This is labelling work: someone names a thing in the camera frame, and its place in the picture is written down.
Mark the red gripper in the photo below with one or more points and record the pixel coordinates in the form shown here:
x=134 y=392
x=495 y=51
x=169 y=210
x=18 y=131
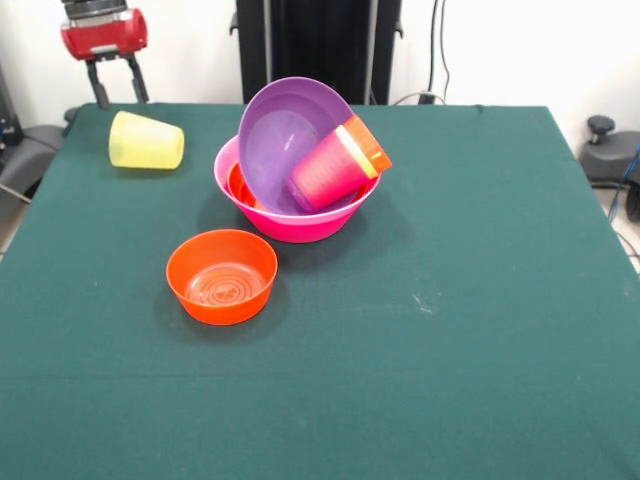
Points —
x=105 y=37

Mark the pale yellow cup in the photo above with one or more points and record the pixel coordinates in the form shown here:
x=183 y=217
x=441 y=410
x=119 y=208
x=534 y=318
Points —
x=147 y=142

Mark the large orange bowl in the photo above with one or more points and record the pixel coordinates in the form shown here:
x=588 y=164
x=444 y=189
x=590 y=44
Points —
x=240 y=190

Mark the purple bowl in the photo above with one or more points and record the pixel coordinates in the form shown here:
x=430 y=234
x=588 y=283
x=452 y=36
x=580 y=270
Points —
x=275 y=135

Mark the purple cup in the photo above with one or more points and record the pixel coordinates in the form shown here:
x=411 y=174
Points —
x=325 y=175

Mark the large pink bowl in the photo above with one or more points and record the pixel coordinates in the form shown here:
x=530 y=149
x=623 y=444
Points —
x=300 y=227

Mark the small orange bowl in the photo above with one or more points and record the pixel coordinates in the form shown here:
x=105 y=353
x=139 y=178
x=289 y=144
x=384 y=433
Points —
x=222 y=307

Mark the bright yellow cup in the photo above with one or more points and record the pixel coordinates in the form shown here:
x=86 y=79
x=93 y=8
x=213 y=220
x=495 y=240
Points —
x=357 y=150

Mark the orange cup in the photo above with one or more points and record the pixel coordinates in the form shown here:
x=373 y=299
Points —
x=370 y=142

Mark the dark green tablecloth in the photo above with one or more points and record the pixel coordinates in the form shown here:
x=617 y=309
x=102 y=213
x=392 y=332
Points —
x=320 y=400

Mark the black pedestal foot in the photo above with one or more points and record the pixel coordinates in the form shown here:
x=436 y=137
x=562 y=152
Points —
x=30 y=150
x=610 y=155

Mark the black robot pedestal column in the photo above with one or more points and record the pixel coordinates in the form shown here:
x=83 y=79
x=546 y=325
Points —
x=320 y=40

